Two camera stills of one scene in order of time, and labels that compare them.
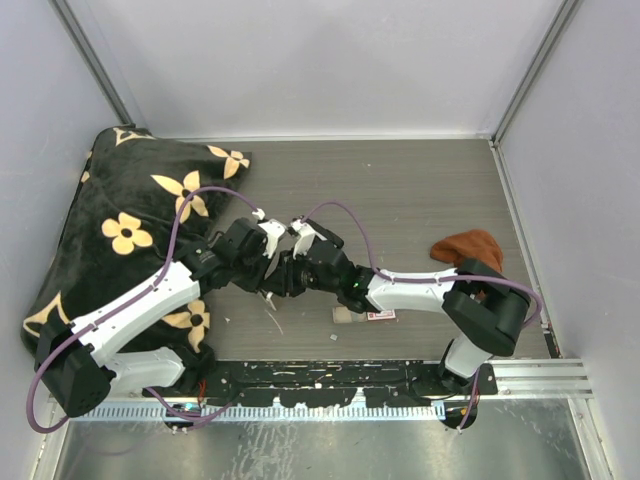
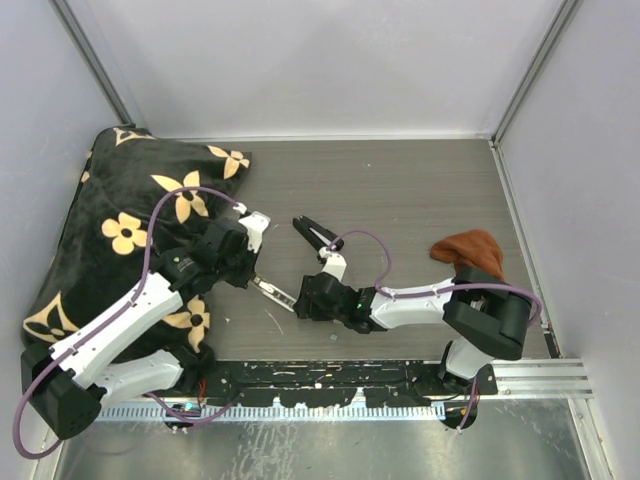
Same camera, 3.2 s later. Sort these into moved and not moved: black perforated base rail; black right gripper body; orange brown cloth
Moved: black right gripper body
Not moved: black perforated base rail; orange brown cloth
